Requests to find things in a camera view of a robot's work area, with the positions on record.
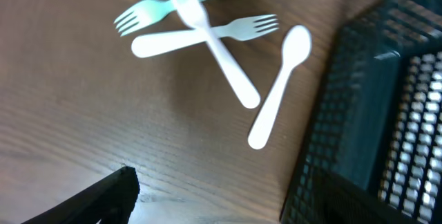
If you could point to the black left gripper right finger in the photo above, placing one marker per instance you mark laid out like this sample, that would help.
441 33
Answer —
338 200

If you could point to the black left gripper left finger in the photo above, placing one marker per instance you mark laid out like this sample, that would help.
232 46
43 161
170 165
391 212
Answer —
108 201

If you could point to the white thick-handled fork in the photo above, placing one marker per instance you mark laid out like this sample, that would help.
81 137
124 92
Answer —
194 15

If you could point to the dark green plastic basket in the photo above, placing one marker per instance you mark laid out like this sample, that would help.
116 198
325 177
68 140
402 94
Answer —
378 109

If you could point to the pale green fork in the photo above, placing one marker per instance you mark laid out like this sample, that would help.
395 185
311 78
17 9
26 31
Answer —
242 29

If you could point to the teal green fork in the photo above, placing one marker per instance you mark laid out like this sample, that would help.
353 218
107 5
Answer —
142 14

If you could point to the white thick-handled spoon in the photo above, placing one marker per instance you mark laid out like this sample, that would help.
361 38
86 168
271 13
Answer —
296 48

